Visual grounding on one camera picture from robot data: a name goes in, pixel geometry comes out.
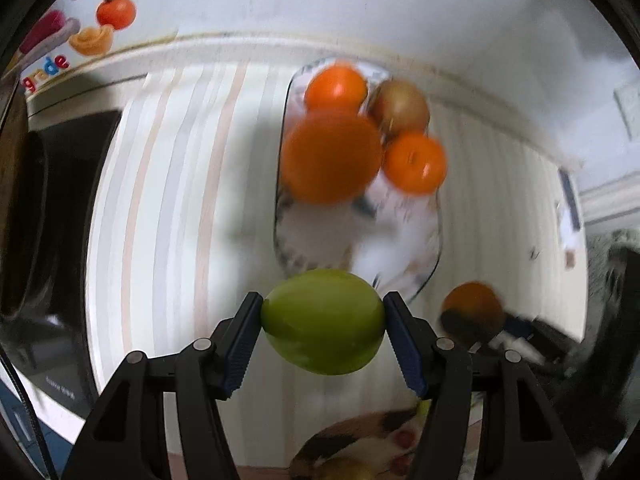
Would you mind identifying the dark orange fruit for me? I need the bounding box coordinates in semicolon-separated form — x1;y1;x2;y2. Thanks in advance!
439;282;506;348

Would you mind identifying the green apple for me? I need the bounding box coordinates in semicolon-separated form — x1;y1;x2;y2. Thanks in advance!
262;269;385;376

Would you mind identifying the floral ceramic fruit plate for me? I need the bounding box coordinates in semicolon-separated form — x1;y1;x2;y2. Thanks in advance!
273;58;447;300

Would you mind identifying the small orange right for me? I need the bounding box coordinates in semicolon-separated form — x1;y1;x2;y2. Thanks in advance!
382;131;448;195

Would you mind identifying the small orange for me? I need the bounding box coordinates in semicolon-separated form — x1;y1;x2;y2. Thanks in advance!
382;131;448;195
304;64;368;113

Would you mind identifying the striped cat print table mat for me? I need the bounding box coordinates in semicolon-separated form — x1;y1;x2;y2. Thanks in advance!
86;62;587;480

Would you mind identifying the brown pear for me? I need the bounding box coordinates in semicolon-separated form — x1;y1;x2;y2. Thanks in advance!
368;78;431;136

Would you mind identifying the large orange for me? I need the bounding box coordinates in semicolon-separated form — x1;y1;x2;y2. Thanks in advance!
280;110;383;205

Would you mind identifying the black induction cooktop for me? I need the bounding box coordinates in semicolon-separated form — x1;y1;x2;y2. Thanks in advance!
1;110;122;417

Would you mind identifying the small orange back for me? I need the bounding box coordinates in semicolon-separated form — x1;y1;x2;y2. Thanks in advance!
304;64;368;113

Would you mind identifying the fruit wall sticker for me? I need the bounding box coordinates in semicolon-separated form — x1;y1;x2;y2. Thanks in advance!
8;0;137;94

